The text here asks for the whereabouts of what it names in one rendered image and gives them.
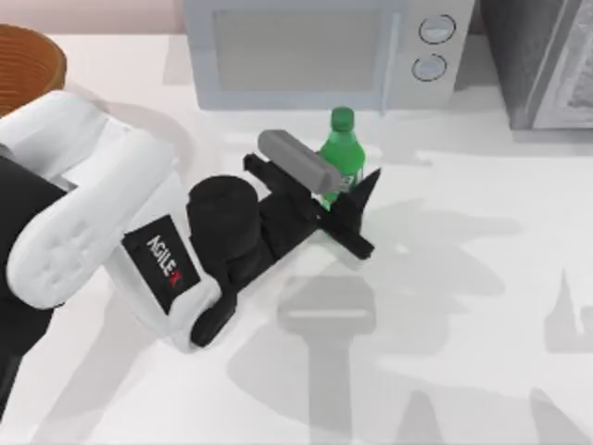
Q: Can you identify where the microwave oven door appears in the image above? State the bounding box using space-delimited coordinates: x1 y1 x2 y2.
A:
183 0 396 111

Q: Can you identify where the microwave knob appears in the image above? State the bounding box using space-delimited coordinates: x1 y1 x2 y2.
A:
410 52 448 83
418 13 458 45

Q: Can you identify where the green bottle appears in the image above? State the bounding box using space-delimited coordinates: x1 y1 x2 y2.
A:
315 106 370 210

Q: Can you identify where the pale microwave oven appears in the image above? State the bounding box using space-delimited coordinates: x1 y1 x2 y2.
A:
179 0 476 117

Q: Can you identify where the brown woven basket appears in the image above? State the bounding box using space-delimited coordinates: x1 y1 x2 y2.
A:
0 23 68 118

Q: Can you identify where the microwave door handle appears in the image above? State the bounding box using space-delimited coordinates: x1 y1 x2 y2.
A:
380 10 402 117

